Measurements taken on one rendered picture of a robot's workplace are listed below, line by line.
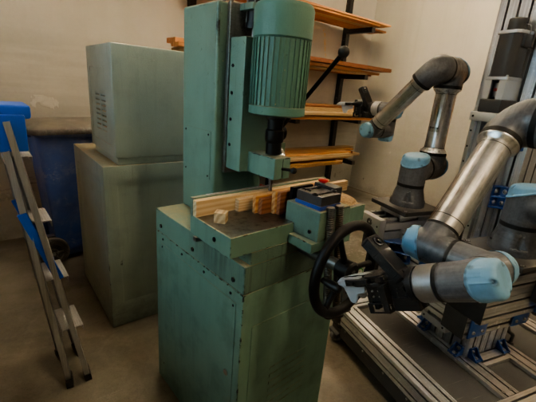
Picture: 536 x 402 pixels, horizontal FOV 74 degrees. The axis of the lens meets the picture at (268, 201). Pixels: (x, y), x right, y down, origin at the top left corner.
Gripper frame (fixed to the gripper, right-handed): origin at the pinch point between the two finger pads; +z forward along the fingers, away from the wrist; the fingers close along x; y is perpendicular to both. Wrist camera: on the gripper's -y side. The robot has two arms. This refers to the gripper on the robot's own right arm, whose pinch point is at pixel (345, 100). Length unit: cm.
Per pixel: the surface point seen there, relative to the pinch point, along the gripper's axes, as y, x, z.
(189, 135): 1, -104, -17
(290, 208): 17, -96, -65
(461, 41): -32, 248, 65
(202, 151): 6, -104, -26
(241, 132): -3, -97, -42
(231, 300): 41, -117, -63
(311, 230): 21, -96, -74
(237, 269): 30, -116, -65
